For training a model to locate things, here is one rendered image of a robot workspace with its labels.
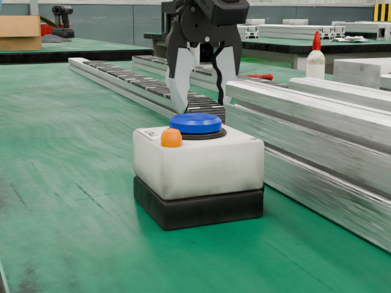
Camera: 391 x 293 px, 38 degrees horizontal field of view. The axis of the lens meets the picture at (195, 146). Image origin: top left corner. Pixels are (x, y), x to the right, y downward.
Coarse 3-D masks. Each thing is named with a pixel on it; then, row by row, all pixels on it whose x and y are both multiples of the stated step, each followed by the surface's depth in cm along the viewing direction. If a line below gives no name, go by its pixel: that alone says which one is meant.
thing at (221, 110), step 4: (224, 108) 75; (192, 112) 73; (196, 112) 73; (200, 112) 73; (204, 112) 73; (208, 112) 73; (212, 112) 73; (216, 112) 73; (220, 112) 74; (224, 112) 74
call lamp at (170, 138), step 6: (168, 132) 39; (174, 132) 39; (162, 138) 39; (168, 138) 39; (174, 138) 39; (180, 138) 39; (162, 144) 39; (168, 144) 39; (174, 144) 39; (180, 144) 39
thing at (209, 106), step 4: (208, 104) 77; (212, 104) 77; (216, 104) 77; (220, 104) 77; (188, 108) 74; (192, 108) 74; (196, 108) 74; (200, 108) 75; (204, 108) 75; (208, 108) 75; (212, 108) 75; (216, 108) 75; (220, 108) 76
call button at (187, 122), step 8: (176, 120) 42; (184, 120) 42; (192, 120) 42; (200, 120) 42; (208, 120) 42; (216, 120) 42; (176, 128) 42; (184, 128) 42; (192, 128) 42; (200, 128) 42; (208, 128) 42; (216, 128) 42
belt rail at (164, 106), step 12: (72, 60) 158; (84, 60) 154; (84, 72) 142; (96, 72) 129; (108, 84) 119; (120, 84) 109; (132, 84) 101; (132, 96) 102; (144, 96) 95; (156, 96) 89; (156, 108) 89; (168, 108) 86
